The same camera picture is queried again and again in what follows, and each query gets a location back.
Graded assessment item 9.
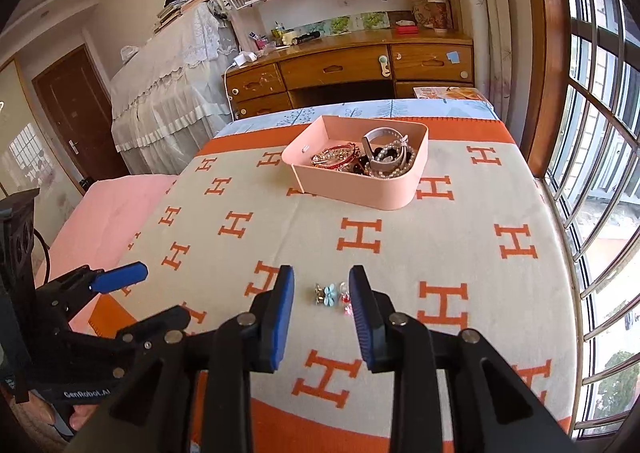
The black bead bracelet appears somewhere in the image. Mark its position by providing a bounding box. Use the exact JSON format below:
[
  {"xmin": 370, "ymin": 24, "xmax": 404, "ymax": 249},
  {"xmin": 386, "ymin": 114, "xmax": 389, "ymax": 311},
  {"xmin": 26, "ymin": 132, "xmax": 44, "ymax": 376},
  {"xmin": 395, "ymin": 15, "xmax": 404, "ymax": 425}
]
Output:
[{"xmin": 349, "ymin": 153, "xmax": 382, "ymax": 174}]

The red cord bracelet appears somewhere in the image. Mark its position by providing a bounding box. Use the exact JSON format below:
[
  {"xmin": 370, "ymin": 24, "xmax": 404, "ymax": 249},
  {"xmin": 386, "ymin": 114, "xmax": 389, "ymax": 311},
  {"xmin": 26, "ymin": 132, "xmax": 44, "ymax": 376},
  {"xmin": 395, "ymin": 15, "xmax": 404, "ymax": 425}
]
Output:
[{"xmin": 320, "ymin": 143, "xmax": 362, "ymax": 171}]

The floral bag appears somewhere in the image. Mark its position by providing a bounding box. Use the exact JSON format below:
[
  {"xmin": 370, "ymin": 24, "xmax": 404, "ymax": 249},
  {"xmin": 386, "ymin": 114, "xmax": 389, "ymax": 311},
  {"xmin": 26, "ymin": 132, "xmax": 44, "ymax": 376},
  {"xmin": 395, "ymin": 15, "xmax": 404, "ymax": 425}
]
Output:
[{"xmin": 412, "ymin": 0, "xmax": 436, "ymax": 28}]

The red lidded jar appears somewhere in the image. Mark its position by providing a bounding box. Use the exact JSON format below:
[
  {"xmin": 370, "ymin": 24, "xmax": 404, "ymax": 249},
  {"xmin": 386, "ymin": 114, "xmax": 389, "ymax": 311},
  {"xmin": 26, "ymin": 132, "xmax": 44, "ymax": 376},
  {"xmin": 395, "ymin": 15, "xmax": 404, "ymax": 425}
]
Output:
[{"xmin": 425, "ymin": 0, "xmax": 448, "ymax": 31}]

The piano under lace cover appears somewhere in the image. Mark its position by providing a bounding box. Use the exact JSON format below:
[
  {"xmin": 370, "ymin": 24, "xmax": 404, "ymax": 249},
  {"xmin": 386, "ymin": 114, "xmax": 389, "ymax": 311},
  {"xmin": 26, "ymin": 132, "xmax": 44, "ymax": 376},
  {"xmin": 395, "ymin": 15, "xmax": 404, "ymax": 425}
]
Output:
[{"xmin": 110, "ymin": 0, "xmax": 241, "ymax": 176}]

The blue patterned bed sheet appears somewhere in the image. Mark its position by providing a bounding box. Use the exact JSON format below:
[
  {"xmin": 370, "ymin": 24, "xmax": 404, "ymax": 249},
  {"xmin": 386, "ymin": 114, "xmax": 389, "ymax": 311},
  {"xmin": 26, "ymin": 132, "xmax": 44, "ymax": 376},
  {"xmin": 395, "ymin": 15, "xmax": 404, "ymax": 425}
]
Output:
[{"xmin": 215, "ymin": 99, "xmax": 501, "ymax": 138}]

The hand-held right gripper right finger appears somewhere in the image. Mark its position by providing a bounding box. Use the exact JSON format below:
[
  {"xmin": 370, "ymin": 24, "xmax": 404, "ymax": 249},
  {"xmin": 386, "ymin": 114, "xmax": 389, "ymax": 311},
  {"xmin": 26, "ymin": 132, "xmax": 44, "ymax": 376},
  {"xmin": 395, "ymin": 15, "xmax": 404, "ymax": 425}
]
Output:
[{"xmin": 349, "ymin": 265, "xmax": 581, "ymax": 453}]

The orange patterned blanket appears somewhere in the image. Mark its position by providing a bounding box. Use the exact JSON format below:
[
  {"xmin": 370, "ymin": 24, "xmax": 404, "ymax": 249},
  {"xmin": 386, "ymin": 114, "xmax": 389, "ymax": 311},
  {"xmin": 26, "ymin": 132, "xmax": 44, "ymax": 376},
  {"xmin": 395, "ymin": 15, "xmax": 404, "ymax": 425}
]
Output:
[{"xmin": 87, "ymin": 115, "xmax": 580, "ymax": 453}]

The white cable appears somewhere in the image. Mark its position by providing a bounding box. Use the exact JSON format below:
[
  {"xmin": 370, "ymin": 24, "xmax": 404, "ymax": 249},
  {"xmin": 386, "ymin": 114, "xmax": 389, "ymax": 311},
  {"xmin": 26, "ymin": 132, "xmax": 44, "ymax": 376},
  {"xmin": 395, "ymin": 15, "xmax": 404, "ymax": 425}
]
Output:
[{"xmin": 224, "ymin": 65, "xmax": 237, "ymax": 118}]

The black cable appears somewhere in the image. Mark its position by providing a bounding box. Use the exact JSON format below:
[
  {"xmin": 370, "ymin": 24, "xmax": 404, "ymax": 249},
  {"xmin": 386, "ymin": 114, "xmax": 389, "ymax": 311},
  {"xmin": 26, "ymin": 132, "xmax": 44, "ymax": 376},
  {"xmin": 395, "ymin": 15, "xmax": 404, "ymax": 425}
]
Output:
[{"xmin": 32, "ymin": 228, "xmax": 52, "ymax": 284}]

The blue flower earring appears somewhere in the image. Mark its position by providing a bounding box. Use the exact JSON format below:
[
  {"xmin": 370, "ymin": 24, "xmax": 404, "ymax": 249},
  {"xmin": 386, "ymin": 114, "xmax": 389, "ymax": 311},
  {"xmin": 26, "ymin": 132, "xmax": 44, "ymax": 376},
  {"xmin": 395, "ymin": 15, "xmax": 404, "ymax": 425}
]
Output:
[{"xmin": 312, "ymin": 284, "xmax": 340, "ymax": 308}]

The wooden window frame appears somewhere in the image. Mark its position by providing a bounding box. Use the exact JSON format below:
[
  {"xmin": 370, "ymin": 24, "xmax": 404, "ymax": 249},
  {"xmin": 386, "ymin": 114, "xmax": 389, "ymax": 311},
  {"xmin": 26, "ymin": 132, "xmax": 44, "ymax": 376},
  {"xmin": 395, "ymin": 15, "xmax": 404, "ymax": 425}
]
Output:
[{"xmin": 517, "ymin": 0, "xmax": 573, "ymax": 178}]

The pink bed sheet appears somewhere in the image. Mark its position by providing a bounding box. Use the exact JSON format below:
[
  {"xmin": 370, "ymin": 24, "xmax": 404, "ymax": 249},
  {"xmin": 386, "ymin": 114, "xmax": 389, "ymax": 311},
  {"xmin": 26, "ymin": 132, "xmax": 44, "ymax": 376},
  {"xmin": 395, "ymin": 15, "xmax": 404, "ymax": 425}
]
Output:
[{"xmin": 34, "ymin": 174, "xmax": 178, "ymax": 334}]

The metal window grille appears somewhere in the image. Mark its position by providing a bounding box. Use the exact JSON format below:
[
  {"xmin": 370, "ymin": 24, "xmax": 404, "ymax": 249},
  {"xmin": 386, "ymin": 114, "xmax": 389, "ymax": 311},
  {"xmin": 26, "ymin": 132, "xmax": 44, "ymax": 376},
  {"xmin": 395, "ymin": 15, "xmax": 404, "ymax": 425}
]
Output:
[{"xmin": 545, "ymin": 0, "xmax": 640, "ymax": 439}]

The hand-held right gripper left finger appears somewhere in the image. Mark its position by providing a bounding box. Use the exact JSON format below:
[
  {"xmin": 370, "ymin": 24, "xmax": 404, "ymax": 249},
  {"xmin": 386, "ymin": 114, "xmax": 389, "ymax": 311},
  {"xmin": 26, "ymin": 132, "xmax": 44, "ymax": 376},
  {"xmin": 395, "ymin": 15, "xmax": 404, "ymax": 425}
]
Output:
[{"xmin": 65, "ymin": 265, "xmax": 295, "ymax": 453}]

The white pearl bracelet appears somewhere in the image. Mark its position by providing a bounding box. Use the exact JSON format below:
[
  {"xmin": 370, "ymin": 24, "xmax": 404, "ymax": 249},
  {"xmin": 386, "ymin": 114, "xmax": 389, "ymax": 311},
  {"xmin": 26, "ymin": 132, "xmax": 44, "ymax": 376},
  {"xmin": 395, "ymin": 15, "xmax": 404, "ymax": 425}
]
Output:
[{"xmin": 370, "ymin": 145, "xmax": 418, "ymax": 180}]

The wooden desk with drawers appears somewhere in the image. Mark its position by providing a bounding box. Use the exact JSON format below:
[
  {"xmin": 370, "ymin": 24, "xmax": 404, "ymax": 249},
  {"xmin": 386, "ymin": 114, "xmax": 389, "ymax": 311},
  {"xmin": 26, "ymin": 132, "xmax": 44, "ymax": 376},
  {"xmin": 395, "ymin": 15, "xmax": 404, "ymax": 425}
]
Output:
[{"xmin": 222, "ymin": 28, "xmax": 475, "ymax": 121}]

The brown wooden door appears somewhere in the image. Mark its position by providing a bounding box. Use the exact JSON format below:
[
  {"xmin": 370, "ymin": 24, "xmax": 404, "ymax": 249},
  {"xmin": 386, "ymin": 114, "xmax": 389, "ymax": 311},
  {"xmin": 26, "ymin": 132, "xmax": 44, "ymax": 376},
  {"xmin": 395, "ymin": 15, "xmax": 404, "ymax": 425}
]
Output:
[{"xmin": 32, "ymin": 44, "xmax": 130, "ymax": 194}]

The white curtain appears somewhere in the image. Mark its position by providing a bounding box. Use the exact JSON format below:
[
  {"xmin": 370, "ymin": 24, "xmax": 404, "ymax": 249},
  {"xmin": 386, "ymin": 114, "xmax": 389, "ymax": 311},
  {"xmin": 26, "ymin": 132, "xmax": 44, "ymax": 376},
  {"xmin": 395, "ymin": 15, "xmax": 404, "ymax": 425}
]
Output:
[{"xmin": 445, "ymin": 0, "xmax": 531, "ymax": 134}]

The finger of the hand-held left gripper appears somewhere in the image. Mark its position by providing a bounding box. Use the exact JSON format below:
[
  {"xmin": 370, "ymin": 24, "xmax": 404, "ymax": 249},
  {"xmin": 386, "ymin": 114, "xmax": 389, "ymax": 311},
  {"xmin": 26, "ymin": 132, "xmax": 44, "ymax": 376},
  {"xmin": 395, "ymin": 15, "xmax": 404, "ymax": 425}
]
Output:
[
  {"xmin": 35, "ymin": 262, "xmax": 149, "ymax": 329},
  {"xmin": 97, "ymin": 305, "xmax": 192, "ymax": 379}
]

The pink storage box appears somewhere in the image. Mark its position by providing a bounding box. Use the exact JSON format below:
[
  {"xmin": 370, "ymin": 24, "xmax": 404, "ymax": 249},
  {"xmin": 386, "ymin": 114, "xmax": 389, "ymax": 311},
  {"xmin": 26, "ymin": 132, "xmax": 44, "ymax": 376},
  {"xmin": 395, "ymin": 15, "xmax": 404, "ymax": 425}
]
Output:
[{"xmin": 281, "ymin": 115, "xmax": 430, "ymax": 211}]

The magazine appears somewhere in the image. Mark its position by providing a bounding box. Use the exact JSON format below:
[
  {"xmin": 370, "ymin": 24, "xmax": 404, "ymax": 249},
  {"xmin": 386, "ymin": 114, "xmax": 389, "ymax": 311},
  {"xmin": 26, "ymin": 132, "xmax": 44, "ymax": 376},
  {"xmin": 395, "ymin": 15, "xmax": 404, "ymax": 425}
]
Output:
[{"xmin": 413, "ymin": 86, "xmax": 488, "ymax": 101}]

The stack of books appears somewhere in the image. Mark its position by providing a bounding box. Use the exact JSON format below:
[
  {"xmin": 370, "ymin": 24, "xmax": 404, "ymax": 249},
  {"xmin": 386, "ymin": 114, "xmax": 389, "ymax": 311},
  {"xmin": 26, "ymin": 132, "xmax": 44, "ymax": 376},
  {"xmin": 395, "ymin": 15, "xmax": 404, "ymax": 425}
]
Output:
[{"xmin": 152, "ymin": 0, "xmax": 221, "ymax": 36}]

